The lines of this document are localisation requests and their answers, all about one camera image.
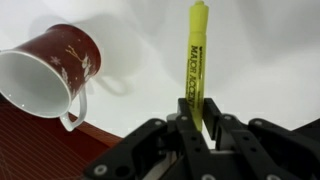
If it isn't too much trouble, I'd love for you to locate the yellow highlighter marker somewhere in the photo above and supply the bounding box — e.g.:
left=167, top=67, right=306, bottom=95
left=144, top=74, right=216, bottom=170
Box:
left=184, top=0, right=210, bottom=133

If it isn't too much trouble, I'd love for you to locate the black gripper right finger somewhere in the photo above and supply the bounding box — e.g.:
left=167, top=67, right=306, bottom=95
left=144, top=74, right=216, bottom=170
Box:
left=202, top=97, right=320, bottom=180

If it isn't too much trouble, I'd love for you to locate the orange patterned sofa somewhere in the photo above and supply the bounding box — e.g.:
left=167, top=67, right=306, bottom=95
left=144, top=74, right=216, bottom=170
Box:
left=0, top=94, right=125, bottom=180

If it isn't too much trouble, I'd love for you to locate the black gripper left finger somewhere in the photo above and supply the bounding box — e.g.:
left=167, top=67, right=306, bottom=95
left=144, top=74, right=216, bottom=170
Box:
left=82, top=97, right=214, bottom=180

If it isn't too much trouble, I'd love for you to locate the red mug with white handle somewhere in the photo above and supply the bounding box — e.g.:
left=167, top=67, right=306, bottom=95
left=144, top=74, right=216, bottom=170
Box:
left=0, top=23, right=102, bottom=133

